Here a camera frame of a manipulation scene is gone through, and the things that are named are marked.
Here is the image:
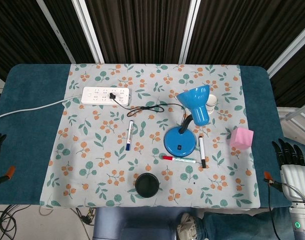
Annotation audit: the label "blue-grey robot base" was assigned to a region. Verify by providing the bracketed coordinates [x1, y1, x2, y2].
[92, 207, 183, 240]

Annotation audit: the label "black round lid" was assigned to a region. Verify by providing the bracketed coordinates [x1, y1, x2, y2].
[134, 172, 160, 199]

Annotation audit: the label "white power strip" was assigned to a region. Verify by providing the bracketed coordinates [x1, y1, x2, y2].
[80, 86, 132, 106]

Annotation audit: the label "black capped white marker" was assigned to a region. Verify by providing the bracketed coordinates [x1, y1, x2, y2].
[198, 135, 208, 169]

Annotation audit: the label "black lamp cable with plug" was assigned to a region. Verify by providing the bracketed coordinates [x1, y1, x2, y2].
[109, 92, 188, 126]

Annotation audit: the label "beige sneaker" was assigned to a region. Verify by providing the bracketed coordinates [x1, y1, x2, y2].
[176, 212, 201, 240]

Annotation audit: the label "red and green marker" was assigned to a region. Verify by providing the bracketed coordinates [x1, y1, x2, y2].
[161, 155, 197, 164]

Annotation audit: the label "blue desk lamp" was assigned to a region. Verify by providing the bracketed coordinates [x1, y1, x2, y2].
[163, 84, 211, 158]

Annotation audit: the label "floral printed tablecloth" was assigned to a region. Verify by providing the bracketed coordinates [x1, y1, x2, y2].
[39, 63, 261, 209]

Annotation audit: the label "pink foam cube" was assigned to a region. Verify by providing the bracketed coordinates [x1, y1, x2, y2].
[229, 126, 255, 149]

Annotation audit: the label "teal table cover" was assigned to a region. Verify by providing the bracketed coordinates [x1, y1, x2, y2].
[0, 63, 293, 208]

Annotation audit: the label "white paper cup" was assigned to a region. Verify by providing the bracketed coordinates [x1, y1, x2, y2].
[206, 94, 219, 115]

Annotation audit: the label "white power strip cable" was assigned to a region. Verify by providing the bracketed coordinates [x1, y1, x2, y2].
[0, 96, 83, 124]

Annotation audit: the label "white aluminium frame post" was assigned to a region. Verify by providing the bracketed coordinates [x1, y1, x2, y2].
[266, 23, 305, 79]
[36, 0, 77, 64]
[71, 0, 105, 64]
[178, 0, 202, 65]

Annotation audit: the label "black floor plug with cable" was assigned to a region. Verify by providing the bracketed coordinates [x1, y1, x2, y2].
[69, 207, 96, 227]

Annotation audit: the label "black robot hand cable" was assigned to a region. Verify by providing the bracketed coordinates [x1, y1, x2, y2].
[266, 182, 282, 240]

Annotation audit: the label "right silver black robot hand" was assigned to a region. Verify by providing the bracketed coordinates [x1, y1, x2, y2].
[271, 138, 305, 204]

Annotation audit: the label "blue capped white marker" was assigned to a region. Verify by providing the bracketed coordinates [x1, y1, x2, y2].
[125, 120, 135, 152]

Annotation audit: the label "white aluminium frame rails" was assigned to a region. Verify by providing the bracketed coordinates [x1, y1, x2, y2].
[277, 103, 305, 138]

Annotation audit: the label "black floor cables bundle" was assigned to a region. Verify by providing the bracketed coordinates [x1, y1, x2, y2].
[0, 204, 31, 240]

